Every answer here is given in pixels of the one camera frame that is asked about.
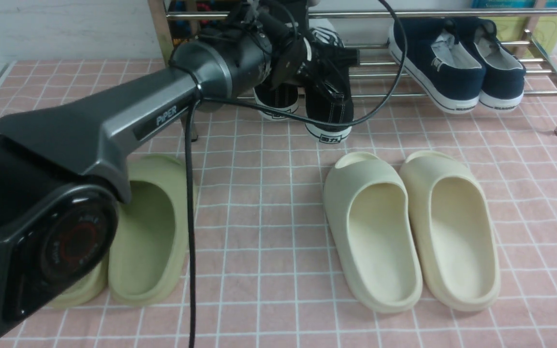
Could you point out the yellow green book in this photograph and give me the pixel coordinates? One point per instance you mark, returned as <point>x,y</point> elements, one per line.
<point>512,28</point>

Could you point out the left navy slip-on shoe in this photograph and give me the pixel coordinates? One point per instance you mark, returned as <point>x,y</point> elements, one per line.
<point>433,55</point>

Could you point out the left olive green slide slipper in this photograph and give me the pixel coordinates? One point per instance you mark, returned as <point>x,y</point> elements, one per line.
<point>85,289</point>

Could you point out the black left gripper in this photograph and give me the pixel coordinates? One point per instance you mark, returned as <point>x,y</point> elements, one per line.
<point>272,44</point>

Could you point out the left cream slide slipper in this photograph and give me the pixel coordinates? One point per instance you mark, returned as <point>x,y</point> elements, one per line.
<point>366,206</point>

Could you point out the cream slide slipper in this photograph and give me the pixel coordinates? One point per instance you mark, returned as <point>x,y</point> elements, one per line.
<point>366,206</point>
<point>453,232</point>

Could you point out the navy slip-on shoe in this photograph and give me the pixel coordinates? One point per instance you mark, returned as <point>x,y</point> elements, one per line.
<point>504,80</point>
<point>433,55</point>

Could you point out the right navy slip-on shoe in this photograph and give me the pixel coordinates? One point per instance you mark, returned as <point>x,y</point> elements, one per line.
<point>504,80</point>

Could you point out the silver metal shoe rack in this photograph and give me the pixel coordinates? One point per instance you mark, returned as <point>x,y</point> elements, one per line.
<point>212,46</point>

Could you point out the right cream slide slipper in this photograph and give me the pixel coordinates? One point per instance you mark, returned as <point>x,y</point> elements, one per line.
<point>453,232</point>

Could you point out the right olive green slide slipper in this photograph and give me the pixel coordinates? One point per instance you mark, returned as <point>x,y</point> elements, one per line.
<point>152,239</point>

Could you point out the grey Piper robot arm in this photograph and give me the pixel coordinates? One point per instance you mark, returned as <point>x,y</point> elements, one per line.
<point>63,169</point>

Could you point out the pink checked tablecloth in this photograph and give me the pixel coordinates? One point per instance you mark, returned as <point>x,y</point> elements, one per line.
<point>268,271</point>

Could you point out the black canvas sneaker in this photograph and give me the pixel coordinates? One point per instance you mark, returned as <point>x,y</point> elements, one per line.
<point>284,97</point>
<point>318,107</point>

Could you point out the olive green slide slipper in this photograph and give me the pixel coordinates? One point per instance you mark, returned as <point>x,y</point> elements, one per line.
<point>85,289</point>
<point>152,239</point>

